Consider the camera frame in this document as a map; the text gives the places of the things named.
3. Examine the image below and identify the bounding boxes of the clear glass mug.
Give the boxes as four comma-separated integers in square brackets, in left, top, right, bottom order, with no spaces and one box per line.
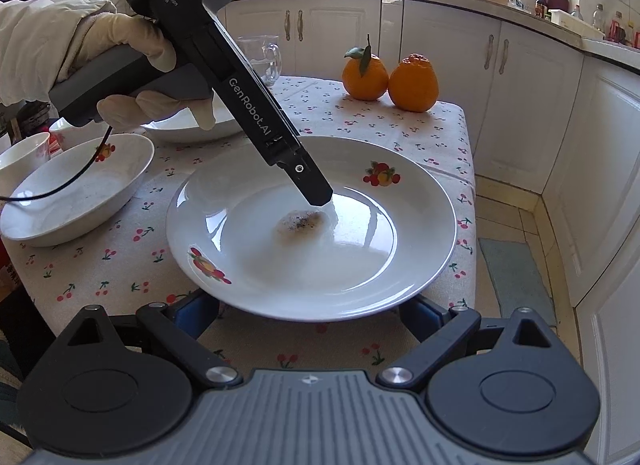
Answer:
[236,35,282,87]

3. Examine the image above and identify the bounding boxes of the white deep fruit-pattern plate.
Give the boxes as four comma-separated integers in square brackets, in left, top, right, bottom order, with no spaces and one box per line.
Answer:
[1,133,155,247]

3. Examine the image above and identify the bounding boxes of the white far fruit-pattern plate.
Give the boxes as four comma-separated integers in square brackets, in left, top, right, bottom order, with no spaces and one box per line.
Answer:
[142,94,242,144]

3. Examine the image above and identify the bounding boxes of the white kitchen cabinets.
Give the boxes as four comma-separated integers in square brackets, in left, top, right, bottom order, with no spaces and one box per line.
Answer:
[226,0,639,464]

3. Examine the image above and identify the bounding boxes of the left hand beige glove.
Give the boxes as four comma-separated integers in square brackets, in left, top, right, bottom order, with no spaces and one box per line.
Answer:
[54,8,219,134]

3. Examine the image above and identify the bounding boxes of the left forearm white sleeve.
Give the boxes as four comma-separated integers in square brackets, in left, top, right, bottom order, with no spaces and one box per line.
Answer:
[1,0,115,106]

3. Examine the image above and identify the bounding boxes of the small white bowl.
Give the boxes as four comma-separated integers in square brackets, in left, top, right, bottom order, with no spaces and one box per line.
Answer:
[0,132,50,196]

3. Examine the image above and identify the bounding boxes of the cherry-print tablecloth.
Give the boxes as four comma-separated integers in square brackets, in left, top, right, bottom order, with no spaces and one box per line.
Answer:
[1,77,476,378]

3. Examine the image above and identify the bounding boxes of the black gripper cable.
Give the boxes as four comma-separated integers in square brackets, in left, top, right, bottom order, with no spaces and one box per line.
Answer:
[0,123,114,204]

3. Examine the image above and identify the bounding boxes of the large white fruit-pattern plate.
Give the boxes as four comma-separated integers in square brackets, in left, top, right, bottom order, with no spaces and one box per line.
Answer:
[166,136,457,322]

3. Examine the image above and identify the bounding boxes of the orange with green leaf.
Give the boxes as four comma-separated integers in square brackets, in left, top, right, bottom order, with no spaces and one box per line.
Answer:
[342,37,390,102]

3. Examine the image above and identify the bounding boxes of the bumpy orange without leaf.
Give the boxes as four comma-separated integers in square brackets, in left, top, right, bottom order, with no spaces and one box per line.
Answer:
[387,53,439,113]

